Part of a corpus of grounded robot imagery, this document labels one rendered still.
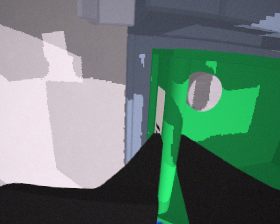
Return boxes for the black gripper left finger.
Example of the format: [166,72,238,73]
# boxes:
[0,133,163,224]

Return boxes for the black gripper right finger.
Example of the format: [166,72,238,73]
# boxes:
[176,134,280,224]

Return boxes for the green bin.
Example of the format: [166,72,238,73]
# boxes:
[147,48,280,224]

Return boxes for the grey metal bin shelf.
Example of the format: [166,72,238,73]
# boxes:
[77,0,280,164]

